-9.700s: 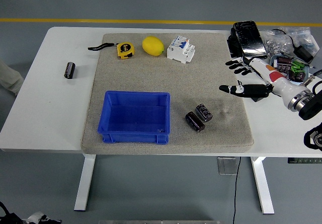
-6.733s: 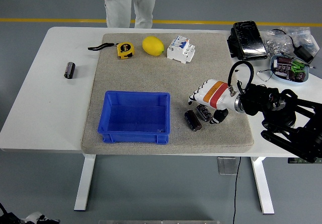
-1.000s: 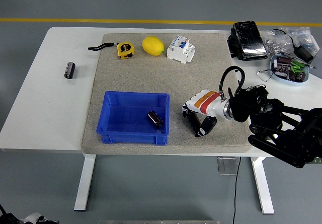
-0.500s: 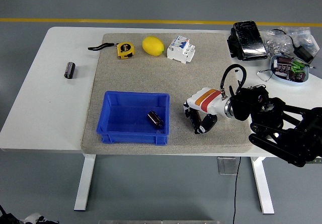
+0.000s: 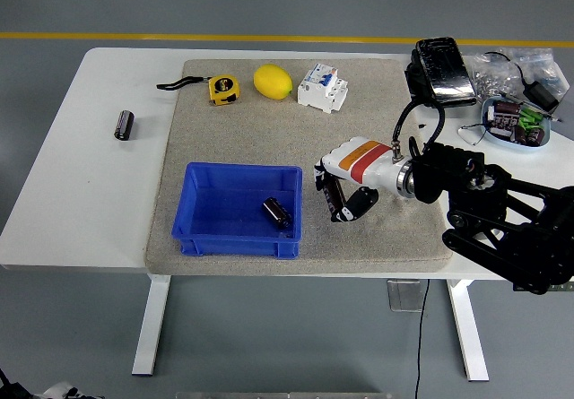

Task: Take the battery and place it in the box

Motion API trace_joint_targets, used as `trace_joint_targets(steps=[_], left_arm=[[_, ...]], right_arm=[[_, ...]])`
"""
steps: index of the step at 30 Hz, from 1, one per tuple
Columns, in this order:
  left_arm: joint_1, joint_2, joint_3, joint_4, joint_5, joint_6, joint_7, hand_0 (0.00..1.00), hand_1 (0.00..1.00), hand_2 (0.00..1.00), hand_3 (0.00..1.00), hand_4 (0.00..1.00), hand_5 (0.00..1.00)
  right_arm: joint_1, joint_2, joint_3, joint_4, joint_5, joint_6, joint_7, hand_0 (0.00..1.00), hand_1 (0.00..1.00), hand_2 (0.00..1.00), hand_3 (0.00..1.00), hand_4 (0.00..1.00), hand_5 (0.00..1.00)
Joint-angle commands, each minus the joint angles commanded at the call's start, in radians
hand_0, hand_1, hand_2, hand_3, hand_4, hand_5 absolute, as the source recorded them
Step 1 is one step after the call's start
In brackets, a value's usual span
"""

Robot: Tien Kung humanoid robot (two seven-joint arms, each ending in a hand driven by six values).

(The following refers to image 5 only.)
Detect light blue tray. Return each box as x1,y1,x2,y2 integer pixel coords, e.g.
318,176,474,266
480,96,552,152

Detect grey-brown mat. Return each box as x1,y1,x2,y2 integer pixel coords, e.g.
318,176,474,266
143,58,454,277

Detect clear bag with blue parts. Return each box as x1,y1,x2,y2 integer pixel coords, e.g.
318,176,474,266
495,47,569,100

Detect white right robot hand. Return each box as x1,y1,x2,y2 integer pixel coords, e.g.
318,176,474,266
313,136,404,224

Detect black flat device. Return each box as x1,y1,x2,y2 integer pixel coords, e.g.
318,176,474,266
414,36,477,107

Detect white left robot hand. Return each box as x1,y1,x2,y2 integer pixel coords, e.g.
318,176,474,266
42,381,104,399

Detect dark cylindrical battery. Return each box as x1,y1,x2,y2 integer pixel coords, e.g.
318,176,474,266
261,195,295,230
112,109,135,142
321,178,347,215

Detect brown battery in tray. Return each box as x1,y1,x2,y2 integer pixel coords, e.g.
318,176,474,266
515,125,546,147
494,100,521,117

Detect white table leg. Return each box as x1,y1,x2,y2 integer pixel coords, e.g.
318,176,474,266
446,278,490,382
132,275,171,377

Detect table control panel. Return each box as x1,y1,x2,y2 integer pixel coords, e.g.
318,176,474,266
513,282,574,293

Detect yellow lemon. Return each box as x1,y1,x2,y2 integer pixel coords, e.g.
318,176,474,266
253,64,293,101

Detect black hanging cable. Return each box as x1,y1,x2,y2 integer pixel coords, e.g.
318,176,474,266
414,278,431,399

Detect yellow tape measure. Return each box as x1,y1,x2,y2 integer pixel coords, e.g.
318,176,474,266
156,74,241,108

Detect white circuit breaker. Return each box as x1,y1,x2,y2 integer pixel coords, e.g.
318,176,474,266
296,62,350,115

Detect grey metal bracket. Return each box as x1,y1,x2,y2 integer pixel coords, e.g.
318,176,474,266
387,278,425,313

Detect blue plastic box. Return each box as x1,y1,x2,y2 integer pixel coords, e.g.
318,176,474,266
171,161,304,260

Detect clear bag of screws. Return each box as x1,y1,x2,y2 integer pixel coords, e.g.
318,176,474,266
468,52,524,102

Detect green plastic parts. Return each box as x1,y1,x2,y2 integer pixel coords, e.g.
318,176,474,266
517,108,544,129

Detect black power adapter with cord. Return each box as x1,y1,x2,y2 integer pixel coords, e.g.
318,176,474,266
483,51,561,112

